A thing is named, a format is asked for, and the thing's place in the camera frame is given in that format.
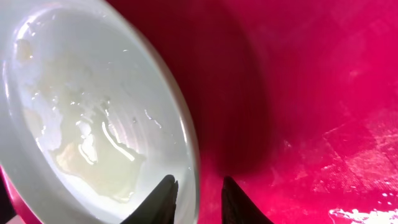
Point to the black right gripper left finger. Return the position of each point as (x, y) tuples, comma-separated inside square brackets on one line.
[(159, 206)]

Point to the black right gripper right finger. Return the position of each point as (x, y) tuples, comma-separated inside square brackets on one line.
[(237, 207)]

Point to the green plate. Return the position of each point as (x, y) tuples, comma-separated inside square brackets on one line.
[(91, 117)]

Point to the red plastic tray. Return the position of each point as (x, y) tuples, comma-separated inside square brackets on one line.
[(295, 100)]

